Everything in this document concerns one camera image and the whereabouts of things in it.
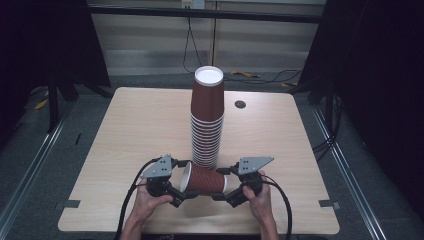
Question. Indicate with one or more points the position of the black metal stand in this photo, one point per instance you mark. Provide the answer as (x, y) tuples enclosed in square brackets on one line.
[(53, 103)]

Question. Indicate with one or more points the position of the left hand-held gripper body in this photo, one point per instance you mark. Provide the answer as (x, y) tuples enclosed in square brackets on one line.
[(159, 168)]

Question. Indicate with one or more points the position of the stack of brown paper cups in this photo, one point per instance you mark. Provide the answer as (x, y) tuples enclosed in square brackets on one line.
[(207, 113)]

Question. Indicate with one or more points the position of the person's right hand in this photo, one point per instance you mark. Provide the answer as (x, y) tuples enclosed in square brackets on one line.
[(260, 205)]

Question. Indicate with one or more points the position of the person's left hand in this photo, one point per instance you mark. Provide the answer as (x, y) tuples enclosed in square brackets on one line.
[(146, 205)]

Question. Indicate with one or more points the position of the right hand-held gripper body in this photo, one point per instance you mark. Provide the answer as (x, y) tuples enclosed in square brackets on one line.
[(253, 164)]

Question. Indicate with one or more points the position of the black round table grommet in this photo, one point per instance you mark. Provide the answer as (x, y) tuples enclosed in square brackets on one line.
[(240, 104)]

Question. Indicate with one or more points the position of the ribbed brown paper cup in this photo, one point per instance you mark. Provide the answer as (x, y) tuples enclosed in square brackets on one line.
[(206, 180)]

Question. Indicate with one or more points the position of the white wall outlet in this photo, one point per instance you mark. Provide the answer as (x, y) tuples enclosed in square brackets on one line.
[(192, 3)]

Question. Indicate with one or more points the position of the black curtain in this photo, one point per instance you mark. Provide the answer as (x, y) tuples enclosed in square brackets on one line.
[(40, 43), (383, 83)]

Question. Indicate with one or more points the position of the grey tape piece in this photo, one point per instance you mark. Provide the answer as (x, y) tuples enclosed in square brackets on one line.
[(328, 203), (71, 203)]

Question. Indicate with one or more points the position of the black horizontal bar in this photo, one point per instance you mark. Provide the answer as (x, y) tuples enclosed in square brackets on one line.
[(166, 12)]

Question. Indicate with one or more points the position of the metal floor rail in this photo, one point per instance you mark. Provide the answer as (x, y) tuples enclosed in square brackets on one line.
[(31, 165), (346, 166)]

